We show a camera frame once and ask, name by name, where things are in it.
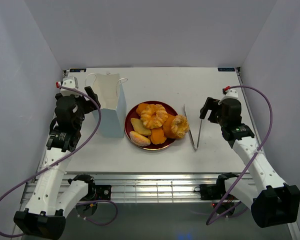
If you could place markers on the dark red round plate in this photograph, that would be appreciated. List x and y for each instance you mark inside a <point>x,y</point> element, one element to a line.
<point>132,114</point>

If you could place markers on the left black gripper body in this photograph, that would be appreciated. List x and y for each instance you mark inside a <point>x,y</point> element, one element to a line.
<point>81,103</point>

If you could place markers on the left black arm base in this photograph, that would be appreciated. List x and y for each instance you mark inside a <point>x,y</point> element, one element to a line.
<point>96,192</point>

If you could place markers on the metal tongs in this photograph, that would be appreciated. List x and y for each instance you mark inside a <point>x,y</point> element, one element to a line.
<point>195,127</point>

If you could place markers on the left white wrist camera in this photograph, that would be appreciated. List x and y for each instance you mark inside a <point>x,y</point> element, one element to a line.
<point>70,82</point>

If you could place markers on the aluminium rail frame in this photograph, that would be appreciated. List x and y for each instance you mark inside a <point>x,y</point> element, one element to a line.
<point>154,188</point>

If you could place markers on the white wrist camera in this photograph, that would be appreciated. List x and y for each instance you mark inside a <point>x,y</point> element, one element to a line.
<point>70,82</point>
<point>228,93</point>

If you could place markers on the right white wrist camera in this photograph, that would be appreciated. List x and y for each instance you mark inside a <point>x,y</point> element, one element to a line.
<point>228,93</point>

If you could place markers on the sugared ring donut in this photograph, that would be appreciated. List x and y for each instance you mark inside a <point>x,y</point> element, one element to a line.
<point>180,126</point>

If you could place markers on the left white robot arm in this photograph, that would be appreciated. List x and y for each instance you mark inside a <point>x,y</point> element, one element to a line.
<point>45,213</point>

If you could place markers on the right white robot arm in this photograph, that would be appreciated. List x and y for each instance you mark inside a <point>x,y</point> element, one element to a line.
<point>272,201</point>

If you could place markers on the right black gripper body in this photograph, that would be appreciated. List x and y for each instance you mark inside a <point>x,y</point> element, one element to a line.
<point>215,116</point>

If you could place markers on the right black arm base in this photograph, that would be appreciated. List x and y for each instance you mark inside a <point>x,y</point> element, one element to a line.
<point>213,193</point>

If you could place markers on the large glazed ring bread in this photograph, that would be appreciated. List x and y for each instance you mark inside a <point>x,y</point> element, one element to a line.
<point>154,116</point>

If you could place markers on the orange round bread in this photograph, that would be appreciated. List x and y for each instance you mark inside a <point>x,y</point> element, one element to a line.
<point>141,107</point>

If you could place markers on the orange bone-shaped bread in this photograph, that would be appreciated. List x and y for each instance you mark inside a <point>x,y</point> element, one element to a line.
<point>157,136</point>

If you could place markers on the pale leaf bread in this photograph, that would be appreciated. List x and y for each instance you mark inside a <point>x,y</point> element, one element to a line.
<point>139,127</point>

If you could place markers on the sugared oval bread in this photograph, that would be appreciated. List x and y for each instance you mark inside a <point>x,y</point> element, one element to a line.
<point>139,139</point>

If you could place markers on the light blue paper bag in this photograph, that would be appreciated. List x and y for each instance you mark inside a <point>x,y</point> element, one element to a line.
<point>113,106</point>

